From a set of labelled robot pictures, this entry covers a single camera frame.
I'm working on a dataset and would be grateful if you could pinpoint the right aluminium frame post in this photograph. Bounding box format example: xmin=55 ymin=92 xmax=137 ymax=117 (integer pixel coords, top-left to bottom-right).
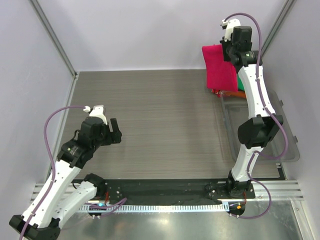
xmin=254 ymin=0 xmax=297 ymax=58

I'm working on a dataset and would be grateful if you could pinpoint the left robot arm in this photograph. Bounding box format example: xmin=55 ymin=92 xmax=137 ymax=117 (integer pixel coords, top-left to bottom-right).
xmin=9 ymin=116 xmax=122 ymax=240

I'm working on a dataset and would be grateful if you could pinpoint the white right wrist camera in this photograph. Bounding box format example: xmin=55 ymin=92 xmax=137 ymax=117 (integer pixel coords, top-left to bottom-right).
xmin=220 ymin=18 xmax=241 ymax=42

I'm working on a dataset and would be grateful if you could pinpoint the green folded t shirt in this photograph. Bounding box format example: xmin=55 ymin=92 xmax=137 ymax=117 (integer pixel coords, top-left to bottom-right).
xmin=237 ymin=76 xmax=245 ymax=92

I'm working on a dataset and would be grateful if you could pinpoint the white slotted cable duct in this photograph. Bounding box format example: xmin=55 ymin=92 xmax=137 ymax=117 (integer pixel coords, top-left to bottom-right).
xmin=77 ymin=202 xmax=229 ymax=214

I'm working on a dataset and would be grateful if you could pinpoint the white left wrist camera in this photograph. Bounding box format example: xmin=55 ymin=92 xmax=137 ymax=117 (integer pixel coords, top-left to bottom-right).
xmin=83 ymin=105 xmax=108 ymax=125

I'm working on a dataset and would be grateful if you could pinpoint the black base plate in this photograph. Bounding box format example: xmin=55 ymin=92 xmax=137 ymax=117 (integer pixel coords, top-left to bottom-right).
xmin=93 ymin=178 xmax=256 ymax=206

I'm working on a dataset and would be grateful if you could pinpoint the left aluminium frame post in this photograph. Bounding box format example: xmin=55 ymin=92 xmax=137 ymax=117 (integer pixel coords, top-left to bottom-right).
xmin=28 ymin=0 xmax=79 ymax=80

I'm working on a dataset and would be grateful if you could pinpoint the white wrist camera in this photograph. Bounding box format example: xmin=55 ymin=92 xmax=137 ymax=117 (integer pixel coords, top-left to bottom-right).
xmin=220 ymin=18 xmax=241 ymax=42
xmin=83 ymin=105 xmax=108 ymax=125

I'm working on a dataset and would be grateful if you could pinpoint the clear plastic bin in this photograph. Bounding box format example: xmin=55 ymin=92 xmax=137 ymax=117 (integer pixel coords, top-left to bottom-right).
xmin=221 ymin=90 xmax=300 ymax=164

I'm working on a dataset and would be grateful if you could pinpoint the aluminium rail profile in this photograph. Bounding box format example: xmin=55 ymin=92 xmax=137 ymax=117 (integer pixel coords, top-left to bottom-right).
xmin=29 ymin=180 xmax=305 ymax=203

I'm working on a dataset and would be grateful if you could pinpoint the aluminium frame post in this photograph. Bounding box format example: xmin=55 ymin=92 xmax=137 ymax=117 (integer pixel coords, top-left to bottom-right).
xmin=254 ymin=0 xmax=297 ymax=58
xmin=28 ymin=0 xmax=79 ymax=80

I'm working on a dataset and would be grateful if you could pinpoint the red t shirt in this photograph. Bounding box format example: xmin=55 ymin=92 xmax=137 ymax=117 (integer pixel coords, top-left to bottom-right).
xmin=202 ymin=44 xmax=238 ymax=92

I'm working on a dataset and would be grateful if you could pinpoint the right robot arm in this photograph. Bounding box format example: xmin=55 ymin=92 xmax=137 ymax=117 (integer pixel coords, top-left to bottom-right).
xmin=221 ymin=19 xmax=284 ymax=198

